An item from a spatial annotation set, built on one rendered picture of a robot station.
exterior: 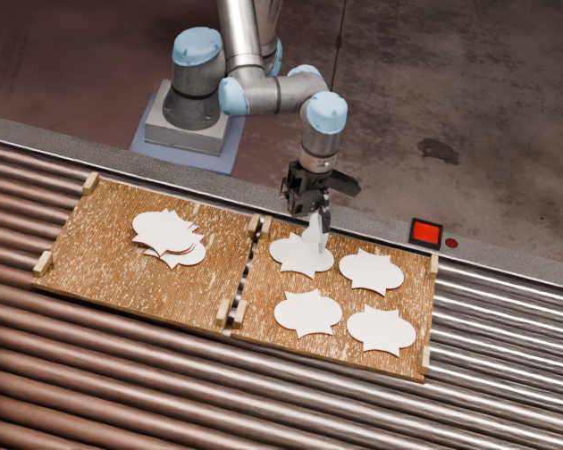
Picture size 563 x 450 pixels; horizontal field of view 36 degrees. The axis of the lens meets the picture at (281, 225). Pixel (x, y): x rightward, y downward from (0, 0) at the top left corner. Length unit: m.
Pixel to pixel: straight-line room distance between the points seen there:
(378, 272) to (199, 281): 0.40
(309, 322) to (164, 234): 0.38
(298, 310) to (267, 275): 0.12
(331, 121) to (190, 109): 0.64
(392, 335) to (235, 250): 0.40
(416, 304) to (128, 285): 0.63
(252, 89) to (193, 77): 0.47
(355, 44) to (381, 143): 0.77
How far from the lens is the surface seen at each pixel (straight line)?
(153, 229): 1.92
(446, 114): 4.11
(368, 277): 1.93
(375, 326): 1.84
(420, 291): 1.95
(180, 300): 1.82
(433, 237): 2.08
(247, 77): 1.70
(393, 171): 3.70
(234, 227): 1.98
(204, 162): 2.23
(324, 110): 1.63
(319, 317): 1.82
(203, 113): 2.21
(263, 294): 1.85
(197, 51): 2.11
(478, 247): 2.13
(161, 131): 2.24
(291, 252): 1.93
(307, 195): 1.77
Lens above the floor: 2.34
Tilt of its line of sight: 44 degrees down
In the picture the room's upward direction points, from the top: 11 degrees clockwise
